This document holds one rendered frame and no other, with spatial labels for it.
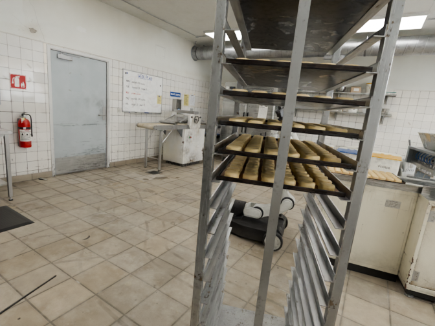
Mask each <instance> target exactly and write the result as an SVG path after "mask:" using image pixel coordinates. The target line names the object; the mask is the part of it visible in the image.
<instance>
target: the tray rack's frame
mask: <svg viewBox="0 0 435 326"><path fill-rule="evenodd" d="M405 1H406V0H391V1H390V2H389V3H388V6H387V10H386V16H385V22H384V25H383V26H385V25H386V24H388V26H387V30H386V35H385V37H384V38H383V39H381V40H380V44H379V50H378V54H377V60H376V63H377V62H378V61H380V64H379V69H378V73H377V74H374V75H373V79H372V85H371V88H370V94H369V97H371V96H372V103H371V107H370V108H366V113H365V117H364V123H363V127H362V130H366V131H365V135H364V140H363V141H360V142H359V148H358V152H357V158H356V161H358V162H359V165H358V169H357V172H353V177H352V180H351V186H350V190H351V191H352V192H353V193H352V197H351V202H347V205H346V211H345V214H344V218H345V219H346V220H347V221H346V227H345V230H341V233H340V239H339V246H340V247H341V250H340V256H339V257H336V258H335V264H334V268H333V270H334V272H335V280H334V283H330V287H329V293H328V294H329V298H330V303H329V308H328V307H326V308H325V312H324V321H325V326H335V322H336V319H337V313H338V309H339V304H340V299H341V295H342V290H343V286H344V280H345V277H346V271H347V268H348V263H349V259H350V254H351V248H352V244H353V239H354V235H355V230H356V226H357V221H358V218H359V212H360V209H361V203H362V199H363V194H364V189H365V185H366V179H367V176H368V170H369V167H370V161H371V158H372V153H373V149H374V144H375V138H376V134H377V129H378V125H379V120H380V116H381V111H382V108H383V102H384V98H385V93H386V87H387V84H388V79H389V75H390V69H391V66H392V60H393V57H394V51H395V48H396V43H397V37H398V34H399V28H400V24H401V19H402V15H403V10H404V6H405ZM310 5H311V0H299V6H298V14H297V19H296V28H295V36H294V41H293V50H292V55H291V64H290V69H289V78H288V83H287V92H286V97H285V105H284V114H283V119H282V128H281V133H280V142H279V147H278V156H277V161H276V169H275V174H274V183H273V192H272V197H271V206H270V211H269V220H268V225H267V233H266V238H265V247H264V252H263V261H262V270H261V275H260V284H259V289H258V297H257V302H256V311H251V310H246V309H241V308H237V307H232V306H229V305H224V304H222V306H221V312H220V315H219V319H218V323H217V326H285V318H281V317H278V316H273V315H269V314H264V312H265V303H266V299H267V290H268V285H269V277H270V272H271V264H272V259H273V251H274V243H275V238H276V230H277V225H278V217H279V212H280V204H281V199H282V191H283V186H284V178H285V169H286V165H287V156H288V152H289V143H290V139H291V130H292V125H293V117H294V112H295V104H296V96H297V91H298V83H299V78H300V70H301V65H302V57H303V52H304V44H305V39H306V31H307V22H308V18H309V9H310ZM228 8H229V0H217V2H216V17H215V25H214V41H213V49H212V64H211V73H210V88H209V97H208V112H207V120H206V136H205V151H204V159H203V175H202V183H201V198H200V207H199V222H198V231H197V246H196V255H195V270H194V285H193V294H192V309H191V317H190V326H199V325H198V319H199V315H200V312H201V303H200V298H201V293H202V291H203V281H202V276H203V271H204V269H205V258H204V254H205V248H206V244H207V236H208V234H206V226H207V224H208V222H209V215H210V208H208V205H209V199H210V198H211V193H212V182H211V175H212V172H213V170H214V158H215V155H213V153H214V145H215V144H216V137H217V129H218V126H217V125H216V118H217V116H218V115H219V101H220V96H219V85H221V80H222V72H223V65H222V64H221V60H222V53H224V51H225V37H226V33H225V19H227V16H228Z"/></svg>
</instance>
